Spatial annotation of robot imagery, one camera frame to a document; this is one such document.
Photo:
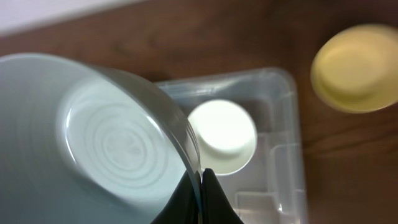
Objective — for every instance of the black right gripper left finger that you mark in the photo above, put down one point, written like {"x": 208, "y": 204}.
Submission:
{"x": 182, "y": 207}

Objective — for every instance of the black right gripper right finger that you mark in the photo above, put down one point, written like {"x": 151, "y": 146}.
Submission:
{"x": 215, "y": 205}

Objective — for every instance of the yellow small bowl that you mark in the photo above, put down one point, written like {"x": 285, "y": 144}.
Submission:
{"x": 356, "y": 70}

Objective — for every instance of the grey small bowl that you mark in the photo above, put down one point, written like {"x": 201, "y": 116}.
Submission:
{"x": 87, "y": 144}

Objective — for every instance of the clear plastic storage bin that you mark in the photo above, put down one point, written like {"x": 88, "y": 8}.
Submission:
{"x": 271, "y": 188}

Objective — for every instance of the white small bowl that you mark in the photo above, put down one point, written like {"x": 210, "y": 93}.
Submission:
{"x": 226, "y": 136}

